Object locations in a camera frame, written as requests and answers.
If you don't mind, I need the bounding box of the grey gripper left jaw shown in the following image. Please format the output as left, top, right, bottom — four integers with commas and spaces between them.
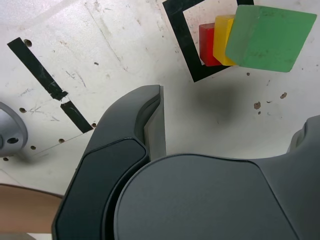
51, 84, 167, 240

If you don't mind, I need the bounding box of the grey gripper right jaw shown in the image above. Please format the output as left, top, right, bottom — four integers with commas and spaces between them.
113, 115, 320, 240

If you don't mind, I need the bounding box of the red cube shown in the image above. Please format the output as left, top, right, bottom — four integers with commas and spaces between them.
198, 22, 223, 67

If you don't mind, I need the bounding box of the yellow cube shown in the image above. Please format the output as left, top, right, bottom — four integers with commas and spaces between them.
212, 14, 237, 67

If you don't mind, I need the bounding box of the green cube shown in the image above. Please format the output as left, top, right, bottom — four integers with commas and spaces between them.
224, 4, 318, 73

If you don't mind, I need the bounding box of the black tape square outline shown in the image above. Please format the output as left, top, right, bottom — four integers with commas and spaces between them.
161, 0, 255, 83

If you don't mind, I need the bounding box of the person's hand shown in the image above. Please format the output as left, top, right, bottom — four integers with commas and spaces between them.
0, 183, 64, 235

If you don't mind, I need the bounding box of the black tape strip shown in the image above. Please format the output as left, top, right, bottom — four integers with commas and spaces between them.
6, 36, 95, 133

